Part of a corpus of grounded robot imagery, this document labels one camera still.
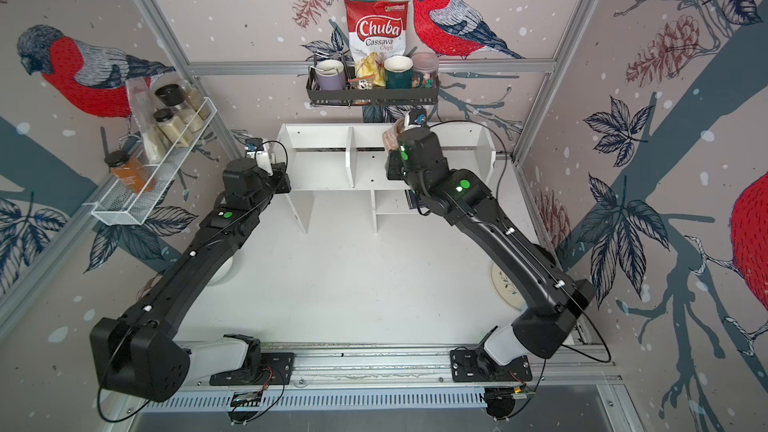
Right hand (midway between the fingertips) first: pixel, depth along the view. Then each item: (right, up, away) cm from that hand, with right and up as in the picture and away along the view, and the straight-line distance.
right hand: (397, 148), depth 68 cm
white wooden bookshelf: (-12, -2, +6) cm, 13 cm away
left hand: (-29, -1, +10) cm, 30 cm away
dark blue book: (+5, -13, +22) cm, 26 cm away
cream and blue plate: (+32, -39, +18) cm, 54 cm away
